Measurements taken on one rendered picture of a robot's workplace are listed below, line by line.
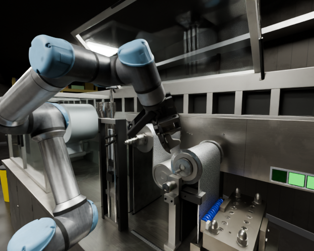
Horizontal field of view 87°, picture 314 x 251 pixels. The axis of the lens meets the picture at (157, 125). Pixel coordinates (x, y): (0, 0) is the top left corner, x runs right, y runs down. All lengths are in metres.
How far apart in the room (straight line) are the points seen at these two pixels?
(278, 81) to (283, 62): 1.68
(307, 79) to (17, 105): 1.01
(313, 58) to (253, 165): 1.79
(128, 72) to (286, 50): 2.36
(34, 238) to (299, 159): 1.00
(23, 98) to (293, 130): 0.96
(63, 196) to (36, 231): 0.12
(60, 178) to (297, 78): 1.02
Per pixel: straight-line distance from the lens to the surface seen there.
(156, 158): 0.84
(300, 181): 0.96
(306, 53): 2.58
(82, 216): 0.73
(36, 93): 0.48
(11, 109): 0.59
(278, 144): 0.93
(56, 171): 0.72
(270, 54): 2.67
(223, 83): 0.98
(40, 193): 1.49
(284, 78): 0.93
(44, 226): 0.69
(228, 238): 0.76
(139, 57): 0.39
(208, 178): 0.80
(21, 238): 0.69
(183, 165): 0.70
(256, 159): 0.96
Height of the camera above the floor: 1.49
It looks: 6 degrees down
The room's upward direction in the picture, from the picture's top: straight up
